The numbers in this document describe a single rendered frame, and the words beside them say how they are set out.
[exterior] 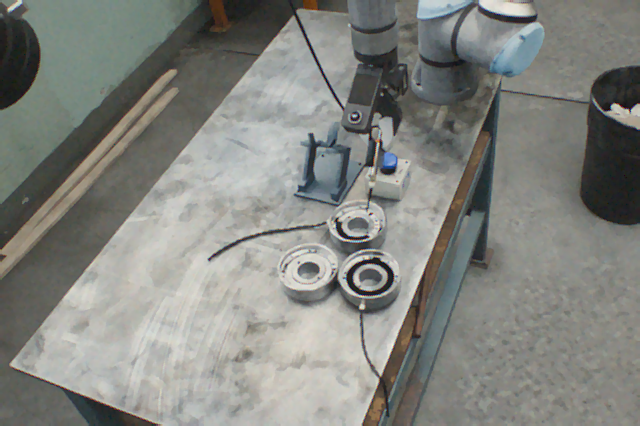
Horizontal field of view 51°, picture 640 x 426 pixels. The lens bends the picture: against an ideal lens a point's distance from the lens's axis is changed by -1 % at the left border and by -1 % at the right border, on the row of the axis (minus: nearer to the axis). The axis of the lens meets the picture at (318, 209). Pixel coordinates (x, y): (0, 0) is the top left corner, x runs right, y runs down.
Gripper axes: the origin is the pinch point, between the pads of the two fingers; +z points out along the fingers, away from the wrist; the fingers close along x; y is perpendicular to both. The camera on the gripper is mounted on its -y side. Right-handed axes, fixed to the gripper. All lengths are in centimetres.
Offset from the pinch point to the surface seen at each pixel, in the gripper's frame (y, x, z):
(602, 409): 18, -52, 93
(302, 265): -22.1, 5.7, 10.7
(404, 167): 5.3, -3.0, 8.6
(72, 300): -43, 43, 13
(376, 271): -18.8, -7.0, 10.8
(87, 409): -54, 38, 30
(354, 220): -8.8, 1.5, 11.0
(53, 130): 49, 163, 75
